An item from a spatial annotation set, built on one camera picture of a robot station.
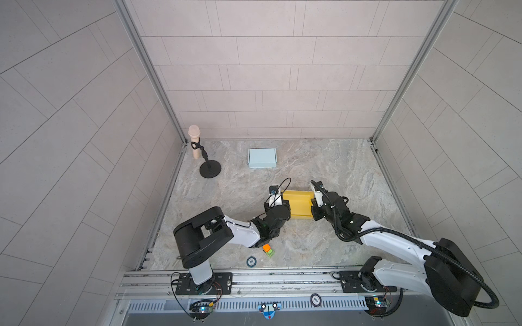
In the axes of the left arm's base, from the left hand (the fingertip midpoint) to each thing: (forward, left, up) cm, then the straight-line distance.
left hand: (290, 193), depth 85 cm
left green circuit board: (-39, +31, -5) cm, 50 cm away
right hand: (-3, -8, -2) cm, 9 cm away
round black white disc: (-37, -7, -8) cm, 38 cm away
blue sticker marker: (-39, +9, -6) cm, 41 cm away
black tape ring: (-25, +15, -8) cm, 30 cm away
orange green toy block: (-21, +10, -6) cm, 24 cm away
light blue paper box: (+25, +13, -7) cm, 29 cm away
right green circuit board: (-38, -28, -8) cm, 47 cm away
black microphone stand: (+18, +39, -8) cm, 44 cm away
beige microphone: (+19, +41, +16) cm, 48 cm away
